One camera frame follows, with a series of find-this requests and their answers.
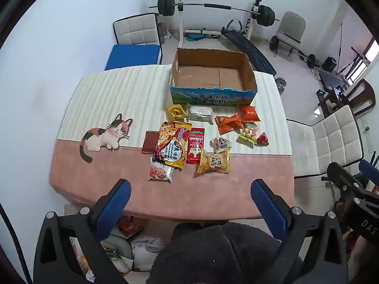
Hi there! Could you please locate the orange snack packet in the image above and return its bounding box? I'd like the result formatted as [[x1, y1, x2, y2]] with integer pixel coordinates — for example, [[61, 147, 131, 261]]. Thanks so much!
[[215, 114, 244, 136]]

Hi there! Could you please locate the large yellow red noodle bag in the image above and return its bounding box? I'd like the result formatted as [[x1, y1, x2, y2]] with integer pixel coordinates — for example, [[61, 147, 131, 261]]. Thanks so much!
[[153, 121, 192, 171]]

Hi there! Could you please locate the short barbell with black plates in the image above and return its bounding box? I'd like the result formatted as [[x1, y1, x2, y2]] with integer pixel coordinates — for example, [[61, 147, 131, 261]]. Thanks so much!
[[269, 35, 320, 69]]

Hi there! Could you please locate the dark wooden chair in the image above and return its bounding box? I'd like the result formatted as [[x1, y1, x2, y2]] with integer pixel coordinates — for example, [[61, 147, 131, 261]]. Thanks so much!
[[318, 79, 377, 119]]

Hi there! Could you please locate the long barbell with black plates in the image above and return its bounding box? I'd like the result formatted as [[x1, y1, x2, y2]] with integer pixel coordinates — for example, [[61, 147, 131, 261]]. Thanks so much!
[[149, 0, 280, 27]]

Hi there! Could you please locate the small dumbbell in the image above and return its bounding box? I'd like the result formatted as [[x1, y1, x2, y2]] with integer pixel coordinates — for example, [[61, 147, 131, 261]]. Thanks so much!
[[274, 76, 288, 95]]

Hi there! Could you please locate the dark red packet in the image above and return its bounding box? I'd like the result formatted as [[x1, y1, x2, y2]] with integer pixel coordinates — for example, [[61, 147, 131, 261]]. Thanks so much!
[[141, 131, 161, 155]]

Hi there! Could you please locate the yellow chips packet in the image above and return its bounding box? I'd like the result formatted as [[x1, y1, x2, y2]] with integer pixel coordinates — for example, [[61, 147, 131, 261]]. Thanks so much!
[[197, 150, 231, 175]]

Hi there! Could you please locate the small yellow snack packet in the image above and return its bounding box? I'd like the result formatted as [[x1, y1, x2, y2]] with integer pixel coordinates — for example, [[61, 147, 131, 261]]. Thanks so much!
[[167, 103, 189, 122]]

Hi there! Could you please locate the black weight bench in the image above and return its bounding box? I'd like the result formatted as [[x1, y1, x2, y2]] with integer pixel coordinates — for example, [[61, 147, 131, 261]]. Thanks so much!
[[221, 18, 278, 76]]

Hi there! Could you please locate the red rectangular snack packet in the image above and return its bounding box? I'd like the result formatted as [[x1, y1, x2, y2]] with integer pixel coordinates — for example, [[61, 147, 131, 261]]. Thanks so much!
[[185, 127, 206, 165]]

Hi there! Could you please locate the white padded chair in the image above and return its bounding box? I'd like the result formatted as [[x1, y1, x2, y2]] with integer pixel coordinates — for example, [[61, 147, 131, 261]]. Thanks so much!
[[113, 13, 164, 66], [285, 104, 365, 182]]

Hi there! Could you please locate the black speaker box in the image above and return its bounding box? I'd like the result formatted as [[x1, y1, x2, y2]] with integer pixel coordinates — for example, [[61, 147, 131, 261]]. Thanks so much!
[[322, 56, 338, 72]]

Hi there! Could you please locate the small pink snack packet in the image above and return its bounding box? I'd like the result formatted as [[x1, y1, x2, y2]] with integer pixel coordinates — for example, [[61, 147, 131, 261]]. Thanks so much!
[[148, 157, 175, 182]]

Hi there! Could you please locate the blue seat cushion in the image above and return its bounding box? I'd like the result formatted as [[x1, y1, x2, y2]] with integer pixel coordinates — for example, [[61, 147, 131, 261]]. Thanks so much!
[[104, 44, 162, 71]]

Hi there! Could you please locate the black cable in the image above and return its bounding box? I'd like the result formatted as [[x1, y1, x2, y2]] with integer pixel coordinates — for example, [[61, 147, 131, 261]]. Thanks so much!
[[0, 204, 34, 284]]

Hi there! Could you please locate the white squat rack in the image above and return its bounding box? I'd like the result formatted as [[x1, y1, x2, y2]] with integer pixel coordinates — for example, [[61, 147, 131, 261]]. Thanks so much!
[[177, 0, 265, 49]]

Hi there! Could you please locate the small clear snack packet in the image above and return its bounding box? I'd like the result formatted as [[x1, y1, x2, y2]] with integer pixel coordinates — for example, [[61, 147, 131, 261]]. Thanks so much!
[[210, 136, 232, 152]]

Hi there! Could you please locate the white plastic bag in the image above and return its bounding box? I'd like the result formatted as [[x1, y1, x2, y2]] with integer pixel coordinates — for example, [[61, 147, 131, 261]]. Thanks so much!
[[130, 236, 170, 273]]

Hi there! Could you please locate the orange-red snack packet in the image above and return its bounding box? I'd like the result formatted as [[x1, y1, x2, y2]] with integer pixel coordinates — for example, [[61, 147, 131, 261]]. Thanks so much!
[[238, 105, 262, 123]]

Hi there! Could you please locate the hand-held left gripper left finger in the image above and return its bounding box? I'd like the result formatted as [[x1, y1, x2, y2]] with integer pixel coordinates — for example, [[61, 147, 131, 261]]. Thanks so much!
[[33, 179, 132, 284]]

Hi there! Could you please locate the grey chair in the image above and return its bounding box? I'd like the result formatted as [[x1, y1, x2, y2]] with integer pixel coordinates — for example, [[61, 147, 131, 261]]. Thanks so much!
[[276, 11, 307, 57]]

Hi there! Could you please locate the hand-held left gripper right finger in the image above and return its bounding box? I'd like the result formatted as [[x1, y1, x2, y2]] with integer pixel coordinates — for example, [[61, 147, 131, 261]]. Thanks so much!
[[250, 179, 348, 284]]

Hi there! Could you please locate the cardboard box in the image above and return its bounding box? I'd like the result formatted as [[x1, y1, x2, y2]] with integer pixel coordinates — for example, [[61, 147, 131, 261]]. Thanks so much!
[[169, 48, 257, 107]]

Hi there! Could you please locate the red paper pack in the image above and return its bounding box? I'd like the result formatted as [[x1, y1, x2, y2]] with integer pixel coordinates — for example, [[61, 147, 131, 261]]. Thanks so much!
[[118, 217, 143, 239]]

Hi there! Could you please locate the black folding stand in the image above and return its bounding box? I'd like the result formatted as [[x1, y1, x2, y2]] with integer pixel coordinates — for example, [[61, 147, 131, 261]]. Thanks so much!
[[340, 47, 371, 81]]

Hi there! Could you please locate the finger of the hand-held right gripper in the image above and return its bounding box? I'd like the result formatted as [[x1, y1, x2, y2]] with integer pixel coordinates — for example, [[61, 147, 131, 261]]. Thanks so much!
[[326, 162, 373, 199], [359, 159, 379, 188]]

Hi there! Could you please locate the white snack packet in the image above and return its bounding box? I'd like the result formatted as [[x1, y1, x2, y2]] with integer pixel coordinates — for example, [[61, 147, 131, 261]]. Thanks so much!
[[188, 105, 216, 125]]

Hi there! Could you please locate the green and yellow candy bag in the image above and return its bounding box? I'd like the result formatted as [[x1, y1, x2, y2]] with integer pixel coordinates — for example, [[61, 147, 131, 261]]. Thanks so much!
[[239, 121, 260, 145]]

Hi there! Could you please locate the black monitor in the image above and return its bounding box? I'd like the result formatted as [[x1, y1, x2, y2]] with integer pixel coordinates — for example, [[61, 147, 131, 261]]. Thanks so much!
[[319, 70, 352, 91]]

